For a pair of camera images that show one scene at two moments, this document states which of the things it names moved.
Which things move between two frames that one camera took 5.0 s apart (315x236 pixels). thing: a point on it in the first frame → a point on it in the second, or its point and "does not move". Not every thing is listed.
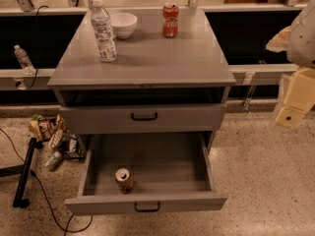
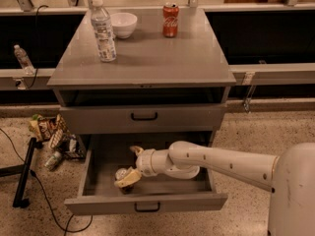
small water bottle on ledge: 24,60 does not move
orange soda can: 124,180 does not move
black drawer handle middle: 143,118 does not move
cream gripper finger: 281,41 → 153,162
